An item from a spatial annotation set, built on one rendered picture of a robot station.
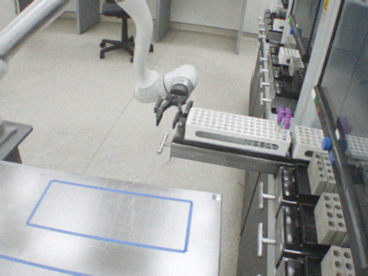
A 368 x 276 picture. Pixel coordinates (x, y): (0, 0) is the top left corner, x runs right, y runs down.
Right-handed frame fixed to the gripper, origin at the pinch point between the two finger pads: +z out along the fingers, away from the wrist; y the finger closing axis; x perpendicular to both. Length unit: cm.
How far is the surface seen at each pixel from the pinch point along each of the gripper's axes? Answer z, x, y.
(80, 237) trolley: 60, -8, -5
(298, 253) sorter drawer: 51, -6, 40
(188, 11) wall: -335, 50, -49
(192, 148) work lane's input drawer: 20.9, -5.5, 11.9
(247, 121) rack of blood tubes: 11.4, -11.9, 26.2
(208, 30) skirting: -335, 72, -21
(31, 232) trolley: 62, -8, -15
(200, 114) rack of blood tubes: 11.6, -11.4, 12.3
